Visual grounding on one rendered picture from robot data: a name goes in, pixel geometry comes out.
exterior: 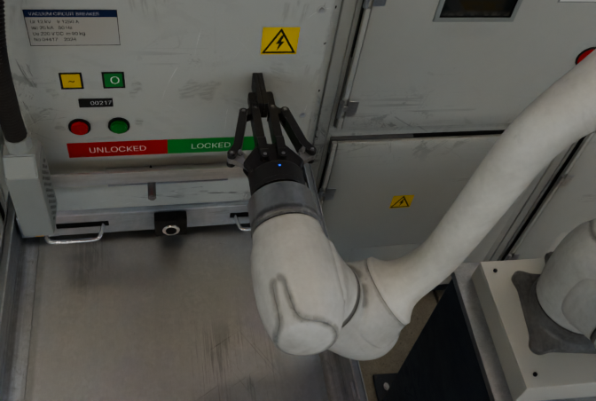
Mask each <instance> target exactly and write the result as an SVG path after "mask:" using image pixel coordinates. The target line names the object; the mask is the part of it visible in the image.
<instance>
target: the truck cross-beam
mask: <svg viewBox="0 0 596 401"><path fill-rule="evenodd" d="M248 202H249V200H234V201H218V202H203V203H188V204H173V205H158V206H143V207H127V208H98V209H83V210H68V211H57V215H56V227H57V231H58V234H59V236H60V235H74V234H87V233H99V231H100V226H101V223H102V222H105V223H106V226H105V230H104V232H127V231H141V230H154V213H158V212H172V211H186V214H187V227H194V226H208V225H221V224H235V221H234V217H233V215H234V214H237V215H238V219H239V223H240V224H248V223H250V222H249V215H248V210H247V204H248ZM16 220H17V223H18V226H19V228H20V233H21V236H22V238H34V237H35V236H29V237H26V236H24V235H23V232H22V230H21V227H20V222H19V219H18V217H17V215H16Z"/></svg>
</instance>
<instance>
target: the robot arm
mask: <svg viewBox="0 0 596 401"><path fill-rule="evenodd" d="M251 88H252V92H249V93H248V97H247V103H248V109H246V108H241V109H240V110H239V118H238V122H237V128H236V132H235V138H234V142H233V145H232V146H231V148H230V150H229V151H228V152H227V166H228V167H229V168H233V167H234V166H235V165H236V166H238V167H241V168H243V172H244V173H245V175H246V176H247V178H248V182H249V187H250V193H251V198H250V199H249V202H248V204H247V210H248V215H249V222H250V227H251V238H252V241H253V246H252V252H251V256H250V261H251V275H252V283H253V289H254V293H255V301H256V305H257V309H258V312H259V315H260V317H261V320H262V322H263V326H264V328H265V330H266V332H267V334H268V336H269V337H270V339H271V341H272V342H273V344H274V345H275V346H276V348H278V349H279V350H281V351H283V352H284V353H286V354H289V355H293V356H310V355H315V354H318V353H320V352H323V351H325V350H330V351H332V352H334V353H336V354H338V355H340V356H343V357H345V358H350V359H354V360H362V361H366V360H373V359H376V358H380V357H382V356H384V355H385V354H387V353H388V352H389V351H390V350H391V349H392V348H393V347H394V346H395V344H396V342H397V340H398V337H399V335H400V333H401V330H402V329H403V328H404V327H405V326H406V325H407V324H409V323H410V321H411V314H412V310H413V308H414V306H415V304H416V303H417V302H418V301H419V300H420V299H421V298H422V297H423V296H424V295H426V294H427V293H429V292H430V291H431V290H432V289H434V288H435V287H436V286H438V285H439V284H440V283H441V282H443V281H444V280H445V279H446V278H447V277H449V276H450V275H451V274H452V273H453V272H454V271H455V270H456V269H457V268H458V267H459V266H460V265H461V264H462V263H463V261H464V260H465V259H466V258H467V257H468V256H469V255H470V254H471V252H472V251H473V250H474V249H475V248H476V246H477V245H478V244H479V243H480V242H481V241H482V239H483V238H484V237H485V236H486V234H487V233H488V232H489V231H490V230H491V228H492V227H493V226H494V225H495V224H496V223H497V221H498V220H499V219H500V218H501V217H502V216H503V215H504V214H505V213H506V211H507V210H508V209H509V208H510V207H511V206H512V204H513V203H514V202H515V201H516V200H517V198H518V197H519V196H520V195H521V194H522V192H523V191H524V190H525V189H526V188H527V186H528V185H529V184H530V183H531V182H532V181H533V179H534V178H535V177H536V176H537V175H538V174H539V173H540V172H541V171H542V170H543V168H544V167H545V166H546V165H547V164H548V163H549V162H551V161H552V160H553V159H554V158H555V157H556V156H557V155H558V154H560V153H561V152H562V151H563V150H565V149H566V148H567V147H569V146H570V145H572V144H574V143H575V142H576V141H577V140H579V139H580V138H583V137H585V136H587V135H588V134H590V133H592V132H594V131H595V130H596V49H595V50H594V51H592V52H591V53H590V54H589V55H588V56H586V57H585V58H584V59H583V60H582V61H580V62H579V63H578V64H577V65H576V66H574V67H573V68H572V69H571V70H569V71H568V72H567V73H566V74H565V75H564V76H563V77H561V78H560V79H559V80H558V81H557V82H555V83H554V84H553V85H551V86H550V87H549V88H548V89H547V90H545V91H544V92H543V93H542V94H541V95H539V96H538V97H537V98H536V99H535V100H534V101H533V102H532V103H530V104H529V105H528V106H527V107H526V108H525V109H524V110H523V111H522V112H521V113H520V114H519V115H518V116H517V117H516V118H515V119H514V120H513V121H512V123H511V124H510V125H509V126H508V127H507V128H506V129H505V131H504V132H503V133H502V134H501V136H500V137H499V138H498V140H497V141H496V142H495V144H494V145H493V146H492V148H491V149H490V150H489V151H488V153H487V154H486V155H485V157H484V158H483V160H482V162H481V163H480V164H479V166H478V167H477V169H476V170H475V172H474V174H473V175H472V176H471V177H470V178H469V180H468V181H467V183H466V185H465V186H464V188H463V189H462V190H461V192H460V193H459V195H458V197H457V198H456V200H455V201H454V202H453V203H452V204H451V206H450V208H449V209H448V211H447V212H446V214H445V215H444V216H443V218H442V220H441V221H440V223H439V224H438V226H437V227H436V228H435V229H434V230H433V232H432V233H431V234H430V235H429V236H428V238H427V239H426V240H425V241H424V242H423V243H422V244H420V245H419V246H418V247H417V248H415V249H414V250H413V251H412V252H410V253H408V254H407V255H405V256H402V257H399V258H397V259H394V260H389V261H384V260H380V259H377V258H374V257H372V256H371V257H369V258H367V259H364V260H359V261H355V262H349V263H345V262H344V261H343V260H342V258H341V256H340V255H339V253H338V252H337V250H336V248H335V246H334V244H333V243H332V242H331V241H330V240H328V239H327V237H326V236H325V235H324V233H323V231H322V228H321V223H320V218H319V216H318V211H317V207H316V204H315V200H314V196H313V193H312V191H311V190H310V189H309V188H308V187H307V186H306V184H305V181H304V177H303V173H302V170H303V165H304V164H305V163H313V162H314V160H315V156H316V152H317V148H316V147H315V146H313V145H312V144H311V143H310V142H309V141H307V139H306V137H305V136H304V135H303V133H302V130H301V129H300V127H299V125H298V124H297V122H296V120H295V118H294V117H293V115H292V113H291V112H290V110H289V108H288V107H286V106H283V107H281V108H279V107H277V106H276V105H275V101H274V97H273V94H272V92H271V91H267V92H266V89H265V84H264V80H263V73H253V76H252V86H251ZM267 115H268V116H267ZM262 118H267V122H268V124H269V129H270V134H271V142H272V144H267V141H266V137H265V136H264V131H263V123H262ZM249 121H250V122H251V127H252V132H253V137H254V142H255V148H254V150H253V151H252V152H251V154H250V155H249V156H248V157H247V158H246V159H245V158H244V153H243V152H242V146H243V141H244V136H245V130H246V125H247V122H249ZM280 123H281V125H282V126H283V128H284V130H285V132H286V134H287V135H288V137H289V139H290V141H291V142H292V144H293V146H294V149H295V150H296V152H297V153H298V154H297V153H295V152H294V151H293V150H291V149H290V148H289V147H288V146H286V144H285V140H284V136H283V135H282V130H281V127H280ZM511 281H512V282H513V284H514V286H515V288H516V290H517V292H518V295H519V298H520V302H521V308H522V311H523V315H524V318H525V322H526V325H527V328H528V332H529V349H530V350H531V351H532V352H533V353H534V354H537V355H544V354H546V353H550V352H560V353H584V354H596V218H594V219H593V220H591V221H587V222H584V223H582V224H580V225H579V226H577V227H576V228H575V229H573V230H572V231H571V232H570V233H568V234H567V235H566V236H565V238H564V239H563V240H562V241H561V242H560V244H559V245H558V246H557V248H556V249H555V250H554V251H553V252H549V253H548V254H547V253H546V255H545V267H544V269H543V270H542V273H541V274H534V273H528V272H525V271H516V272H515V273H514V274H513V276H512V278H511Z"/></svg>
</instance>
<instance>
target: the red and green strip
mask: <svg viewBox="0 0 596 401"><path fill-rule="evenodd" d="M234 138H235V137H232V138H187V139H163V140H140V141H117V142H94V143H71V144H67V150H68V154H69V158H80V157H101V156H122V155H142V154H164V153H204V152H224V151H229V150H230V148H231V146H232V145H233V142H234ZM254 148H255V142H254V137H244V141H243V146H242V151H246V150H254Z"/></svg>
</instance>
